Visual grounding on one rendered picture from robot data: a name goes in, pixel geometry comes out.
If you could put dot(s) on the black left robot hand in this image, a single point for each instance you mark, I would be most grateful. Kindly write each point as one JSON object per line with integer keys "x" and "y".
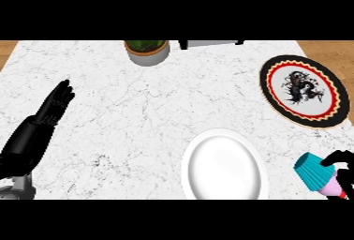
{"x": 34, "y": 125}

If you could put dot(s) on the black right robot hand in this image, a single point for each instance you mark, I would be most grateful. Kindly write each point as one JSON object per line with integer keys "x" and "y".
{"x": 342, "y": 162}

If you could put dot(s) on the cupcake with teal wrapper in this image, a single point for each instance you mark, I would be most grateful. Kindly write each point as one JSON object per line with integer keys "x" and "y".
{"x": 317, "y": 173}

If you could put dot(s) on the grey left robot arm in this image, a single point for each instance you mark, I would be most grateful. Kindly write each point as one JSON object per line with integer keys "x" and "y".
{"x": 18, "y": 188}

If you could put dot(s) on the black rimmed dragon plate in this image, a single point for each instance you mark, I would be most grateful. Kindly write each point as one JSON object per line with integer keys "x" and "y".
{"x": 304, "y": 90}

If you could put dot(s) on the plain white plate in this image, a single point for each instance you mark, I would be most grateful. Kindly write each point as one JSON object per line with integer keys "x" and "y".
{"x": 224, "y": 165}

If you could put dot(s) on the potted plant in grey pot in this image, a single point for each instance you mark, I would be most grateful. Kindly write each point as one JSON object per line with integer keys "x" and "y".
{"x": 148, "y": 51}

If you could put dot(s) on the grey appliance with black legs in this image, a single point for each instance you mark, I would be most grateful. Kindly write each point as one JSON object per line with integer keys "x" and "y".
{"x": 210, "y": 44}

